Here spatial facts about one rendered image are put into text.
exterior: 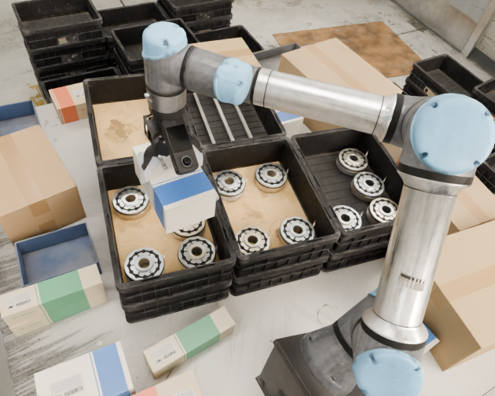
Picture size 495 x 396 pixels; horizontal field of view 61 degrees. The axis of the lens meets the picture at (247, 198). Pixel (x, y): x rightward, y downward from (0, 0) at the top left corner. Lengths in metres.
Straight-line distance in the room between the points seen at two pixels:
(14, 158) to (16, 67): 1.94
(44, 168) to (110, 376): 0.64
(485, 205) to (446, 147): 0.90
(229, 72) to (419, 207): 0.38
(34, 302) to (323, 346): 0.71
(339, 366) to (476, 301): 0.47
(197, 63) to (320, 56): 1.14
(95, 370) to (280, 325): 0.50
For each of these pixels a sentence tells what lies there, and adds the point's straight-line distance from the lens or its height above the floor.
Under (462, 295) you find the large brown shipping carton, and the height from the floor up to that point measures 0.90.
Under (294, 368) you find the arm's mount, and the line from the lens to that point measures 0.93.
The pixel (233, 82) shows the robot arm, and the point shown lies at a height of 1.43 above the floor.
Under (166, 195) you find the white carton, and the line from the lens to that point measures 0.92.
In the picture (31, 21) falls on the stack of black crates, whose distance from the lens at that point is 2.81.
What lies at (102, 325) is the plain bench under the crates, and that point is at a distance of 1.27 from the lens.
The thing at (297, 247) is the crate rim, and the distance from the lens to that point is 1.13.
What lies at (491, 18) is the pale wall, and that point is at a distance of 4.07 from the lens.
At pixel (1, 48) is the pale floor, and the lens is 3.56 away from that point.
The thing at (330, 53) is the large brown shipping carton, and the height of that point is 0.90.
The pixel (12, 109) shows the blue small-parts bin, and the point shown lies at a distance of 1.81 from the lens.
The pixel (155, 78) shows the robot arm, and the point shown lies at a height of 1.39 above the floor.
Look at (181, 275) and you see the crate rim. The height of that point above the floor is 0.93.
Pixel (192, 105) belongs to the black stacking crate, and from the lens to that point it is 1.61.
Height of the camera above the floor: 1.86
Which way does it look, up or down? 52 degrees down
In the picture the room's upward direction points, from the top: 11 degrees clockwise
